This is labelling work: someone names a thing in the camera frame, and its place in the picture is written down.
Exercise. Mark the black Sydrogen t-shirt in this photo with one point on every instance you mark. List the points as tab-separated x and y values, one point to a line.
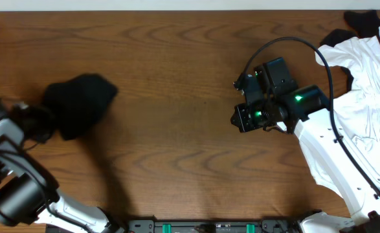
79	104

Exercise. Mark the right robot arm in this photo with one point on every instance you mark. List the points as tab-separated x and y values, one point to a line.
306	114

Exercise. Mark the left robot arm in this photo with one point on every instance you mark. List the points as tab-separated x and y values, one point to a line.
29	194

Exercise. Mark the white shirt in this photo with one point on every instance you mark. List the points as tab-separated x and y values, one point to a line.
358	110

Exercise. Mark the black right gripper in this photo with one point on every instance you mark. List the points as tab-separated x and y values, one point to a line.
241	118

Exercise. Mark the black garment at corner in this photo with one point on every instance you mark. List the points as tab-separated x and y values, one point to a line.
363	25

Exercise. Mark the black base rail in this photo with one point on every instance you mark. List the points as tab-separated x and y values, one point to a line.
209	226

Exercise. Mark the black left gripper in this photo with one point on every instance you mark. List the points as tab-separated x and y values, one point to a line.
34	121

